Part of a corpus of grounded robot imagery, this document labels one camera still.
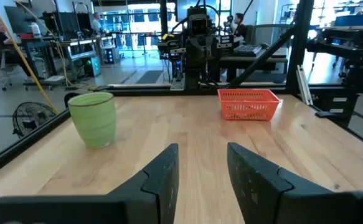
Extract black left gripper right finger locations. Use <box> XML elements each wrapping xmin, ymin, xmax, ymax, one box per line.
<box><xmin>226</xmin><ymin>142</ymin><xmax>363</xmax><ymax>224</ymax></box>

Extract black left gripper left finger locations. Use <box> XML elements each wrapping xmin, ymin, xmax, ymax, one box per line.
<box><xmin>0</xmin><ymin>142</ymin><xmax>181</xmax><ymax>224</ymax></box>

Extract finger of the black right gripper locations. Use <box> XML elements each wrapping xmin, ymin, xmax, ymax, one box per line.
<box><xmin>187</xmin><ymin>39</ymin><xmax>199</xmax><ymax>69</ymax></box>
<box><xmin>203</xmin><ymin>37</ymin><xmax>215</xmax><ymax>68</ymax></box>

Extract orange plastic mesh basket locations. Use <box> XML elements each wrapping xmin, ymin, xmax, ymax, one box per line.
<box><xmin>217</xmin><ymin>88</ymin><xmax>281</xmax><ymax>121</ymax></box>

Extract grey keyboard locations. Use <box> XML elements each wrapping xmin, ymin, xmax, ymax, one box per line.
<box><xmin>233</xmin><ymin>44</ymin><xmax>263</xmax><ymax>57</ymax></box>

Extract black desk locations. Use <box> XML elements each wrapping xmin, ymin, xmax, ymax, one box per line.
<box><xmin>218</xmin><ymin>46</ymin><xmax>290</xmax><ymax>83</ymax></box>

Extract dark floor mat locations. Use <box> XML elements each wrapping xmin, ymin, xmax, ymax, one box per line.
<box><xmin>136</xmin><ymin>70</ymin><xmax>163</xmax><ymax>85</ymax></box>

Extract computer tower blue lights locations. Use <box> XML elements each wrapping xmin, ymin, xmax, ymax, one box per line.
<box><xmin>105</xmin><ymin>46</ymin><xmax>121</xmax><ymax>65</ymax></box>

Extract silver aluminium extrusion bars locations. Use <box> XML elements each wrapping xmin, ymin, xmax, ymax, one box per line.
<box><xmin>295</xmin><ymin>64</ymin><xmax>313</xmax><ymax>106</ymax></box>

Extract green ceramic mug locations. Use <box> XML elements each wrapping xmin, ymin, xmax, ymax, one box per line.
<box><xmin>67</xmin><ymin>91</ymin><xmax>117</xmax><ymax>149</ymax></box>

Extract computer tower green lights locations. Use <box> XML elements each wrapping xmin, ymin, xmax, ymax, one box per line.
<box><xmin>80</xmin><ymin>55</ymin><xmax>103</xmax><ymax>78</ymax></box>

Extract black box white labels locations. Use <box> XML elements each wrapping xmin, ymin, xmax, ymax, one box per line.
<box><xmin>314</xmin><ymin>90</ymin><xmax>363</xmax><ymax>125</ymax></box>

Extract grey office desk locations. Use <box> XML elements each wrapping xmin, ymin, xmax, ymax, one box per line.
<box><xmin>19</xmin><ymin>34</ymin><xmax>116</xmax><ymax>78</ymax></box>

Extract black floor fan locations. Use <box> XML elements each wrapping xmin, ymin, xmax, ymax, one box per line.
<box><xmin>12</xmin><ymin>101</ymin><xmax>58</xmax><ymax>140</ymax></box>

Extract white plastic bottle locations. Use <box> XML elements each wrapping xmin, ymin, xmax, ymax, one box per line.
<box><xmin>31</xmin><ymin>21</ymin><xmax>42</xmax><ymax>39</ymax></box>

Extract dark monitor screen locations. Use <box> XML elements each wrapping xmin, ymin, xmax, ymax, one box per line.
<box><xmin>3</xmin><ymin>5</ymin><xmax>40</xmax><ymax>35</ymax></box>

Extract black robot arm with cables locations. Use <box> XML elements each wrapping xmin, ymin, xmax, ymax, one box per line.
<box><xmin>305</xmin><ymin>23</ymin><xmax>363</xmax><ymax>94</ymax></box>

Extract yellow hanging hose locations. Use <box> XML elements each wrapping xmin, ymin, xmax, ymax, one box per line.
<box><xmin>0</xmin><ymin>0</ymin><xmax>60</xmax><ymax>115</ymax></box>

